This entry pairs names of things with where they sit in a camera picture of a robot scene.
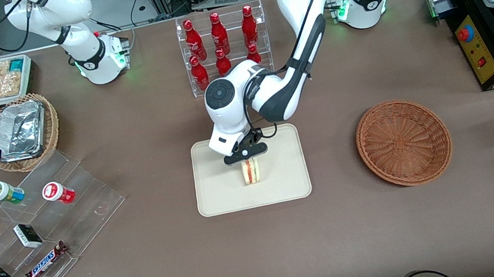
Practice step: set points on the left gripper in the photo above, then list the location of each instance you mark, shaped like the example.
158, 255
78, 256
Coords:
252, 136

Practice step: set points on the triangular sandwich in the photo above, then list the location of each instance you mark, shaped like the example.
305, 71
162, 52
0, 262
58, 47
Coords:
251, 173

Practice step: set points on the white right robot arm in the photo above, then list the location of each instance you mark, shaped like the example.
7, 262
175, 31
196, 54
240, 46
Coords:
73, 17

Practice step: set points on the cream plastic tray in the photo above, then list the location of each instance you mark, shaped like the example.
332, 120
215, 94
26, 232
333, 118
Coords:
215, 189

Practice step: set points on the light wicker basket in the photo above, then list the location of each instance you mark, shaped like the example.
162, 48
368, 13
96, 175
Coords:
53, 127

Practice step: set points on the round brown wicker basket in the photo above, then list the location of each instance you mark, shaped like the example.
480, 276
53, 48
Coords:
403, 144

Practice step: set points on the silver foil containers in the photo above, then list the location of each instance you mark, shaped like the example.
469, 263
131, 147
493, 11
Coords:
19, 130

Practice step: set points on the teal snack packet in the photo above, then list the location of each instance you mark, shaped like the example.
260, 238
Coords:
16, 65

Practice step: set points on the red lid cup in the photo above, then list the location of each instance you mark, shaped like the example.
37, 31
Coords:
55, 192

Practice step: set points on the red cola bottle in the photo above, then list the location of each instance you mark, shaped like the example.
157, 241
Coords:
253, 55
194, 41
200, 76
219, 35
223, 64
249, 27

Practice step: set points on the clear acrylic bottle rack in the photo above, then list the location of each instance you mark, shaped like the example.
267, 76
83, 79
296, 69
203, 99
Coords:
186, 52

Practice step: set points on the snickers bar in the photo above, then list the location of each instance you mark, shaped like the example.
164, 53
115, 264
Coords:
45, 262

